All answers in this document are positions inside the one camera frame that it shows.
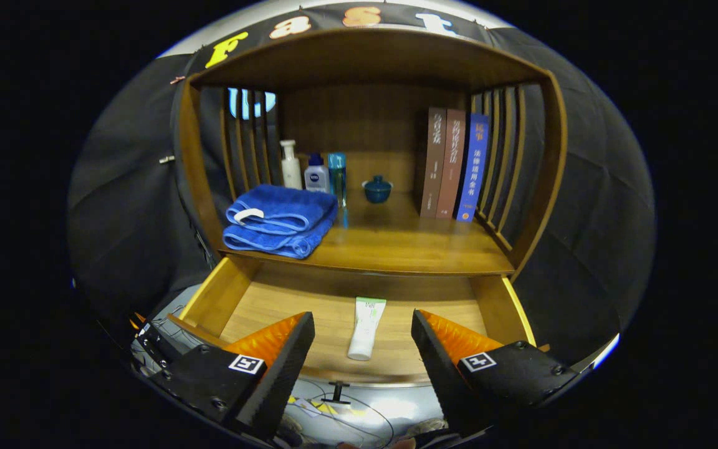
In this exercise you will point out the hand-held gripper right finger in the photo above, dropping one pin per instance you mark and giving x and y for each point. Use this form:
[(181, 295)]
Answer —
[(437, 374)]

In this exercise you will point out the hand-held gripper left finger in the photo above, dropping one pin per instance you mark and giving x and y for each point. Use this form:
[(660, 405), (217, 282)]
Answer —
[(284, 368)]

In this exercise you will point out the white and green tube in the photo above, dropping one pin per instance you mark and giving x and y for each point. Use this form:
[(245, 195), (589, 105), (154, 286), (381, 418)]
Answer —
[(365, 330)]

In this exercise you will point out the wooden drawer with black knob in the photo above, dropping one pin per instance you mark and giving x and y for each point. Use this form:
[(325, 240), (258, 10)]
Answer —
[(334, 299)]

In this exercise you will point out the wooden countertop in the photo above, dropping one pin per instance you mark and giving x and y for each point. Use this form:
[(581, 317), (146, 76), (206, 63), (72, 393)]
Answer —
[(396, 243)]

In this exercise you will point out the brown wooden cabinet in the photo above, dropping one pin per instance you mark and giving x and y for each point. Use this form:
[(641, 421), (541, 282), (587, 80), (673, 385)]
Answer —
[(365, 62)]

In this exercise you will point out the folded blue towel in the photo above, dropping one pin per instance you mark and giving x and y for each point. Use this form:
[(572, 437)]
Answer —
[(284, 212)]

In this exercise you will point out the white bottle with blue cap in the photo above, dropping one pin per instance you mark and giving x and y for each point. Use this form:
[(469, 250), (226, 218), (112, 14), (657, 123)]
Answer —
[(316, 178)]

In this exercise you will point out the dark blue lidded teacup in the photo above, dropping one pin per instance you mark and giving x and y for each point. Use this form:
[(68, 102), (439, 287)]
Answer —
[(377, 190)]

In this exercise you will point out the clear teal bottle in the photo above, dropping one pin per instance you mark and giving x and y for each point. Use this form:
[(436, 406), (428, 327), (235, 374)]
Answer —
[(336, 178)]

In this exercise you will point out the white pump bottle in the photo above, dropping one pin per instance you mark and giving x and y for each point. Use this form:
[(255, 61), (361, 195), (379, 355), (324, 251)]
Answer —
[(290, 168)]

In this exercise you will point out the blue book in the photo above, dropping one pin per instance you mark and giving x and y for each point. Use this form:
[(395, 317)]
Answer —
[(473, 168)]

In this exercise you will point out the reddish brown book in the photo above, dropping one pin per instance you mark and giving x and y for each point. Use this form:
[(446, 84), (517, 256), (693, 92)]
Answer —
[(450, 165)]

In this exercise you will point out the dark brown book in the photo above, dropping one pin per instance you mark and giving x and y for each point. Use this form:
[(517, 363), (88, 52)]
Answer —
[(431, 162)]

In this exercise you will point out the black backdrop cloth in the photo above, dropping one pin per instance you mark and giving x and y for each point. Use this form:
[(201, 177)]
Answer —
[(583, 218)]

